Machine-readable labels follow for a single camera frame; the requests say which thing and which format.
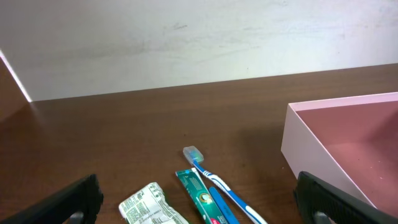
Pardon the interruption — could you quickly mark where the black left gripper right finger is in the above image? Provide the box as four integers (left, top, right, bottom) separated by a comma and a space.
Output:
294, 171, 397, 224

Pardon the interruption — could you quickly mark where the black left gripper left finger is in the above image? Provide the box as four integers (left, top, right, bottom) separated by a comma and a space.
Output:
1, 174, 104, 224

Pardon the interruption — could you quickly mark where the white green packet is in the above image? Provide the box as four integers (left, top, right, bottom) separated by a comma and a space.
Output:
119, 182, 188, 224

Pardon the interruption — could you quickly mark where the green toothpaste tube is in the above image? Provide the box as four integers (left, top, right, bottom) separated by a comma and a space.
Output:
175, 167, 228, 224

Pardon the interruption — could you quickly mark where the blue white toothbrush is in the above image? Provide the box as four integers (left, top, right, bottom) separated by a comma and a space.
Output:
183, 146, 267, 224

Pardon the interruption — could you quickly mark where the pink open cardboard box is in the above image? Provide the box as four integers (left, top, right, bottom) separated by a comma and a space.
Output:
281, 92, 397, 216

